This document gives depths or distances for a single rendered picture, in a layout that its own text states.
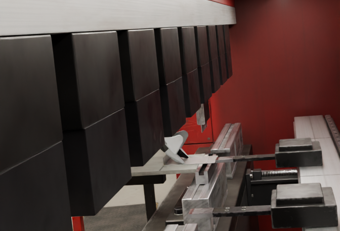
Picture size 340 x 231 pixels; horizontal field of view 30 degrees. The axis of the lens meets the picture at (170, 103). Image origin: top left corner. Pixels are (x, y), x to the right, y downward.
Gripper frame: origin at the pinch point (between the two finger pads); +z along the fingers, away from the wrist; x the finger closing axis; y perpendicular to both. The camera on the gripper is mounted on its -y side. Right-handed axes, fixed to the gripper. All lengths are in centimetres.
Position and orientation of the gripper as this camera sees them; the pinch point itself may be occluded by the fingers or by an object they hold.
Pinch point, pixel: (180, 159)
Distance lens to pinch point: 163.9
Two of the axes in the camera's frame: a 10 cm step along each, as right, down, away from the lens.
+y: 6.8, -7.0, -2.1
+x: 1.8, -1.3, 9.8
